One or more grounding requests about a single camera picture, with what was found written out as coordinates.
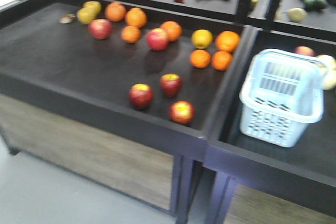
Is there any light blue plastic basket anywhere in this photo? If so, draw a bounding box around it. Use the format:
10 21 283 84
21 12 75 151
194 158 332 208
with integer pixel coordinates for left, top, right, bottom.
239 49 330 147

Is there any red apple by basket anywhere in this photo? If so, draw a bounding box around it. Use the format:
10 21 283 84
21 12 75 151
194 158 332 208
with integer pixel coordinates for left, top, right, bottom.
294 46 316 57

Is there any dark red apple middle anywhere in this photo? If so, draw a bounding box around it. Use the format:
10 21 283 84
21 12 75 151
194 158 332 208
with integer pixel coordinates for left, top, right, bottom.
160 73 182 98

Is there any dark red apple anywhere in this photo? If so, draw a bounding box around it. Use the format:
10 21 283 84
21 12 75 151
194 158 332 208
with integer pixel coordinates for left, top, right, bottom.
129 83 154 110
160 73 182 98

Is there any dark red apple left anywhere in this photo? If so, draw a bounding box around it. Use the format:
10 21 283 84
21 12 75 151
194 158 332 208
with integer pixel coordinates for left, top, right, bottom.
129 83 154 110

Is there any black wooden produce table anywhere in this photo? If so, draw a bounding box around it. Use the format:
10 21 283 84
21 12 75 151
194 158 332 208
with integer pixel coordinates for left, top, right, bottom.
1 0 251 223

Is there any orange front right inner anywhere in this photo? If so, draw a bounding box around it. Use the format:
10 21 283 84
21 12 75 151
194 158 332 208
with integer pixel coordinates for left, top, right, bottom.
189 49 211 69

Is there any pink red apple centre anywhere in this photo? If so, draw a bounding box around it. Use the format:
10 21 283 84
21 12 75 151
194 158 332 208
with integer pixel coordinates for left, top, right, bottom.
146 28 169 51

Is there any pink red apple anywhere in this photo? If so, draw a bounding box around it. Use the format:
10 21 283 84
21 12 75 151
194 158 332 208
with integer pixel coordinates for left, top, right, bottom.
146 28 169 51
88 19 112 40

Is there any orange front right outer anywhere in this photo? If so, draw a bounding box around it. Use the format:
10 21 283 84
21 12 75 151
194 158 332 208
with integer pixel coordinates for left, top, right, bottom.
211 51 233 71

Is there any yellow round citrus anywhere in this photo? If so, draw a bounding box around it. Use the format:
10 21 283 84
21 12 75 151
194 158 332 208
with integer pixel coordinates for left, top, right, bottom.
191 29 213 49

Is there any orange behind centre apple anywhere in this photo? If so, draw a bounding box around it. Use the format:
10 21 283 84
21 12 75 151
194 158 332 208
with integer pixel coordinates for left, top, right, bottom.
160 21 182 42

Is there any small orange front left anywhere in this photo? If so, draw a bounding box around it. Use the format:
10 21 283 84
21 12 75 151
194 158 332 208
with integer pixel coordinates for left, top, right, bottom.
121 26 141 44

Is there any large orange far right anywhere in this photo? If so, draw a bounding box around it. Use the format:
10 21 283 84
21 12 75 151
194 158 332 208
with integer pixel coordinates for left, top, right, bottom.
215 31 240 52

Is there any pink red apple left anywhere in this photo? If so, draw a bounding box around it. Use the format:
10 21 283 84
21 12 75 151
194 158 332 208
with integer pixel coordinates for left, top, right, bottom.
88 19 112 40

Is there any orange back left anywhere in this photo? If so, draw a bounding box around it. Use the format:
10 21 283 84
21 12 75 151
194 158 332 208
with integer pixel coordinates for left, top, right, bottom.
104 2 127 22

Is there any brown mushroom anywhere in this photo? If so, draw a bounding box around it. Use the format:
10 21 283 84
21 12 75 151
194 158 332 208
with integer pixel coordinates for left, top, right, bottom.
59 14 76 24

